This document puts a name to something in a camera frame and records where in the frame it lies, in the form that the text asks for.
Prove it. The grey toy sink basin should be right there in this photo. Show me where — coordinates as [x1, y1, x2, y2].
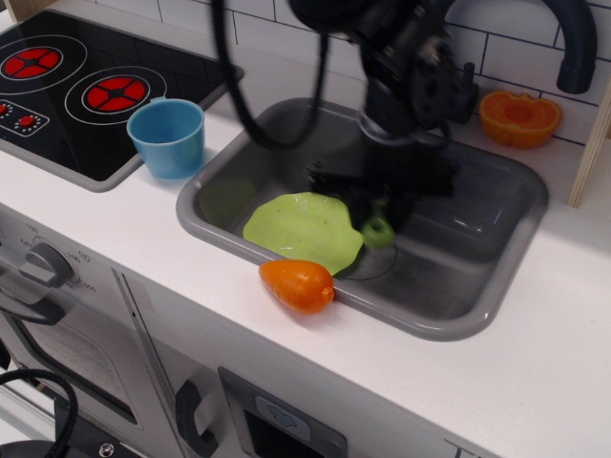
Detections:
[177, 102, 548, 341]

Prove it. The black toy stove top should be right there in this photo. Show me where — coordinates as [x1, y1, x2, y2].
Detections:
[1, 10, 226, 192]

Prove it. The grey spatula green handle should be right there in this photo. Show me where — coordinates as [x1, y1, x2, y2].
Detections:
[360, 198, 395, 250]

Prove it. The orange toy carrot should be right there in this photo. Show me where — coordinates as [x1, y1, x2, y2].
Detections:
[259, 260, 335, 315]

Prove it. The black braided cable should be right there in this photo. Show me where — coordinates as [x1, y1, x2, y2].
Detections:
[209, 0, 330, 150]

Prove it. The wooden side panel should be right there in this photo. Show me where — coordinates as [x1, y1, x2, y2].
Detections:
[567, 81, 610, 208]

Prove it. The dark grey cabinet handle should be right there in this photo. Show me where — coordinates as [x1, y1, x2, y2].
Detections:
[175, 381, 219, 458]

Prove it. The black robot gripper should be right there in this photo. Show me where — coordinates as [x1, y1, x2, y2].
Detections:
[305, 114, 459, 233]

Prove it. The orange toy pumpkin half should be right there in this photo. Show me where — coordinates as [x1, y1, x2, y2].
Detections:
[478, 91, 562, 150]

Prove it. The grey oven knob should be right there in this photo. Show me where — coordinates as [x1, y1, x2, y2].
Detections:
[18, 243, 74, 287]

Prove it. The green plastic plate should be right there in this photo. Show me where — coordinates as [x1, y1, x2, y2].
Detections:
[242, 192, 364, 275]

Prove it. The grey dishwasher panel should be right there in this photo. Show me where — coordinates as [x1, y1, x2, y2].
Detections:
[218, 367, 348, 458]

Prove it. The blue plastic cup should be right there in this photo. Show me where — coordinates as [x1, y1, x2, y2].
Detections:
[126, 97, 206, 180]

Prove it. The dark grey toy faucet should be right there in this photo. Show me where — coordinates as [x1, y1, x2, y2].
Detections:
[440, 1, 598, 130]

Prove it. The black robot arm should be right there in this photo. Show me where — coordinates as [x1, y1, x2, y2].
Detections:
[290, 1, 478, 233]

